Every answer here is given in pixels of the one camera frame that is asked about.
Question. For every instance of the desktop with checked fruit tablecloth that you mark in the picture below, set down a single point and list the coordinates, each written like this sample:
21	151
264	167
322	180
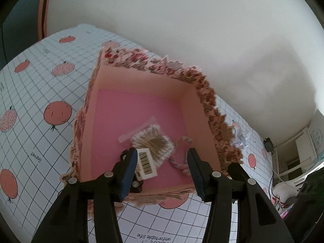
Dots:
38	136

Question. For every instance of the white plastic lattice basket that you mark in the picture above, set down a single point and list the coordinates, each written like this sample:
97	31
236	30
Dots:
286	186

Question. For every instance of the white shelf unit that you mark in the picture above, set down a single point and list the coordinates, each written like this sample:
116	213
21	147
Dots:
302	146

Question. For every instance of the clear bag of cotton swabs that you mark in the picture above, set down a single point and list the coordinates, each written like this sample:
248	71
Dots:
154	141

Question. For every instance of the black toy car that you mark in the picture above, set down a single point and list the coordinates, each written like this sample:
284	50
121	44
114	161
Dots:
138	185

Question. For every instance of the pink floral storage box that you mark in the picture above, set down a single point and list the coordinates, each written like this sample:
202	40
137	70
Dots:
141	111

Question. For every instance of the pink upright board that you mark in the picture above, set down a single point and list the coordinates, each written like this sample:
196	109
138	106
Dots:
44	12

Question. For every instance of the black power adapter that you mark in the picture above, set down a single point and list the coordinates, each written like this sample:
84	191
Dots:
268	145

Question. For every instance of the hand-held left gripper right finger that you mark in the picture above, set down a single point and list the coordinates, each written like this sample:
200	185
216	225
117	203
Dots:
196	172

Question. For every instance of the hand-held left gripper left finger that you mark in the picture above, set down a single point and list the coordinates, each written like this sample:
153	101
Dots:
129	172

